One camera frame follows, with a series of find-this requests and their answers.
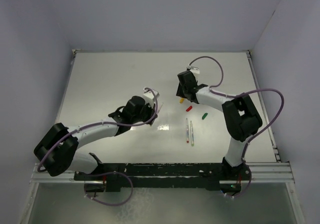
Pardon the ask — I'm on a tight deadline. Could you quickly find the red-end marker pen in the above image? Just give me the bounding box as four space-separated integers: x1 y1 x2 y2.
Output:
185 118 190 144

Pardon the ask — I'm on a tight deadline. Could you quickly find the green-end marker pen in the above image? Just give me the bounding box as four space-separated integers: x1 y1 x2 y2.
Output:
190 121 195 147

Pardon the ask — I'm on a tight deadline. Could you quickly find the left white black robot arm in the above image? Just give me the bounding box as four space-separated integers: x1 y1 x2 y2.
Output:
33 91 159 180

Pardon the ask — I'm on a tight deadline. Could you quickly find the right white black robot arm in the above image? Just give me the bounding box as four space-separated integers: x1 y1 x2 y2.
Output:
176 70 263 180

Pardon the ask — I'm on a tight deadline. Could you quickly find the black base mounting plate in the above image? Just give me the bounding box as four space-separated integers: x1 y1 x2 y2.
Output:
74 163 252 193

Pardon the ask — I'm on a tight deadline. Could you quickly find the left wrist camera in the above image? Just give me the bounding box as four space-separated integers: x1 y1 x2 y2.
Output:
142 87 160 108

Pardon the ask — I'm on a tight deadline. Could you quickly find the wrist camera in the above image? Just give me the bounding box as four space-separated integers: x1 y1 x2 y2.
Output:
142 87 160 108
186 65 200 77

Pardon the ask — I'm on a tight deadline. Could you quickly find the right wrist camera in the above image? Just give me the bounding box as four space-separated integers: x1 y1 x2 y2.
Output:
186 65 200 77

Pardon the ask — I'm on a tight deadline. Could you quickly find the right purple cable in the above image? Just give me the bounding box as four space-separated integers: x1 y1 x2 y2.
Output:
187 56 286 162

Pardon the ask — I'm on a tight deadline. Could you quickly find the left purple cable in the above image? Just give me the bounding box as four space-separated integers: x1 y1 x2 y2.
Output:
37 86 161 173

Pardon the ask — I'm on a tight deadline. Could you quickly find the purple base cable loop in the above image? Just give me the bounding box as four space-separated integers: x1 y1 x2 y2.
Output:
83 171 134 206

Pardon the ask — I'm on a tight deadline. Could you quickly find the aluminium extrusion rail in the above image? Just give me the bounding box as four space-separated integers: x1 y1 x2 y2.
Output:
29 162 295 184

